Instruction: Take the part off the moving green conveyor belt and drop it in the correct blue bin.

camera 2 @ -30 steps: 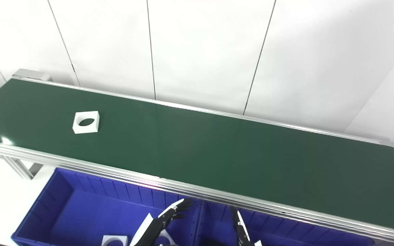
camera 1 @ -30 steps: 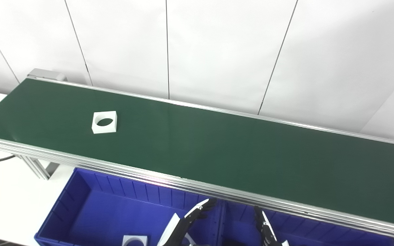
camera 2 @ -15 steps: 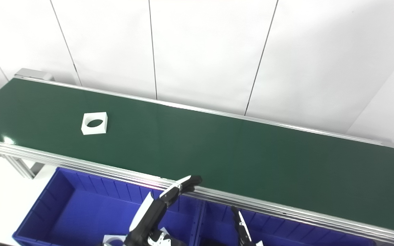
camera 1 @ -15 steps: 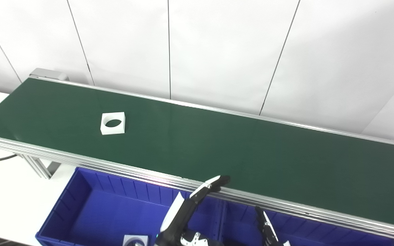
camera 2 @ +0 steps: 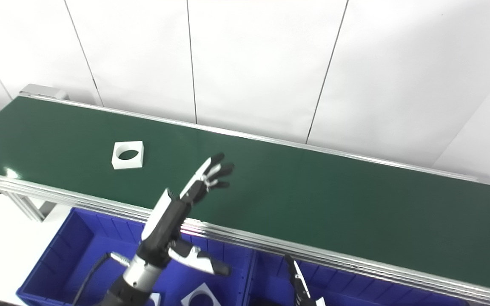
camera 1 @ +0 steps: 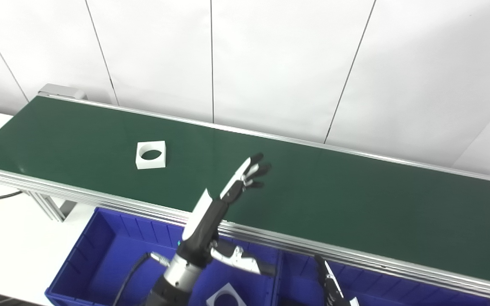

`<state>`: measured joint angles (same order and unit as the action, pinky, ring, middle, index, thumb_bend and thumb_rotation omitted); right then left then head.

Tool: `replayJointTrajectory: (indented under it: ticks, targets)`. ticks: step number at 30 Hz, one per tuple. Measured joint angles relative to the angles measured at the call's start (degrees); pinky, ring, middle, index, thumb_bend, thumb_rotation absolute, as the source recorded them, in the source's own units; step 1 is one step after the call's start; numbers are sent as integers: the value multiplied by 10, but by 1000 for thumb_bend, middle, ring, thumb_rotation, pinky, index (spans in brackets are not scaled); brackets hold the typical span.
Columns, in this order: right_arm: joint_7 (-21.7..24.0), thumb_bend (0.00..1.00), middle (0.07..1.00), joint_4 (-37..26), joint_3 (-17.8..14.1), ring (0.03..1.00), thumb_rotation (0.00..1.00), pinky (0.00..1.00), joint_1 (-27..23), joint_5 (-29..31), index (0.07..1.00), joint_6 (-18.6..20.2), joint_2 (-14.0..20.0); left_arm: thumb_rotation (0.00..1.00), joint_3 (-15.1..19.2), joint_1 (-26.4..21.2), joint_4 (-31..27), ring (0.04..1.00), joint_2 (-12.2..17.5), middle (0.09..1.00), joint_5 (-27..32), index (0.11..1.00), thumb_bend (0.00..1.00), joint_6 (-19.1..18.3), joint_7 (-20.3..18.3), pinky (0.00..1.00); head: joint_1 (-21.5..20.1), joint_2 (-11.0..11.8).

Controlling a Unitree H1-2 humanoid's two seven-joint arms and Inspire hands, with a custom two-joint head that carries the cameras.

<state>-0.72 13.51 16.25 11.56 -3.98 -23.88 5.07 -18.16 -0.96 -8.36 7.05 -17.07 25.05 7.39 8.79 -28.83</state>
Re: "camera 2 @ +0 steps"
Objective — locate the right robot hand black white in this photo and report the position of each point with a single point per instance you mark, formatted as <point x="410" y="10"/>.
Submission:
<point x="298" y="284"/>

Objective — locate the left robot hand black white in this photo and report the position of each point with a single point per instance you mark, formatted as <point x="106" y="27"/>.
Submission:
<point x="168" y="221"/>

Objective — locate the white square part round hole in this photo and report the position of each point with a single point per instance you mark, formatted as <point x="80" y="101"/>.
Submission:
<point x="138" y="157"/>
<point x="155" y="299"/>
<point x="194" y="296"/>

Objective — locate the blue plastic bin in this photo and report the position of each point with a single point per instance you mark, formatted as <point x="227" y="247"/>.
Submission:
<point x="70" y="255"/>
<point x="355" y="291"/>

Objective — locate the green conveyor belt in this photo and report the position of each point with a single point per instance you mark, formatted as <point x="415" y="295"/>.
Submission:
<point x="79" y="196"/>
<point x="313" y="195"/>

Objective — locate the aluminium conveyor leg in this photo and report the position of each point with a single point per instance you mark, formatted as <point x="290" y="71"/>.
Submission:
<point x="24" y="206"/>

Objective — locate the grey conveyor motor housing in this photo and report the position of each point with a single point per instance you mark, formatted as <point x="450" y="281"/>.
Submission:
<point x="43" y="91"/>

